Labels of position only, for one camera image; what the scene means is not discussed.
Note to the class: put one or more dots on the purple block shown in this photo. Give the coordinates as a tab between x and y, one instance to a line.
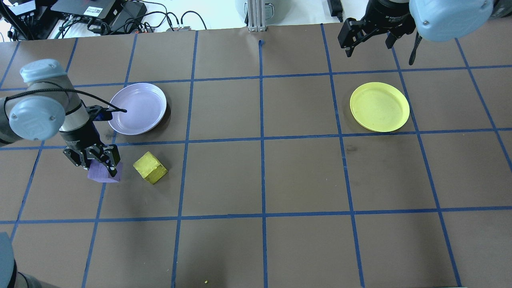
100	175

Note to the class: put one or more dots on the yellow block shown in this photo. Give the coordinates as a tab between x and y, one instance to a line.
150	168

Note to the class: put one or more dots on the small black power adapter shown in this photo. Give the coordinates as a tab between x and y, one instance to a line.
335	7

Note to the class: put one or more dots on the purple plate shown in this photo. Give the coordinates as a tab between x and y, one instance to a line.
138	108

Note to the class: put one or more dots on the yellow plate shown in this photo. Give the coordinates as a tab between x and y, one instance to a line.
380	107

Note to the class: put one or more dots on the black computer box with label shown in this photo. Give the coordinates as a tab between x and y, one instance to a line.
86	8

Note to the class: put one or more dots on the black docking device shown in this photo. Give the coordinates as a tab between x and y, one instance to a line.
20	12

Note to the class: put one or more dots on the black power strip red switches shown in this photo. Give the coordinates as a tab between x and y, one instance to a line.
180	28

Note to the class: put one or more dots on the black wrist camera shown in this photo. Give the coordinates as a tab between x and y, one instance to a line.
98	112

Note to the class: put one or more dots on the aluminium profile post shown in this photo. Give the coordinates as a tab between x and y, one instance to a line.
256	16

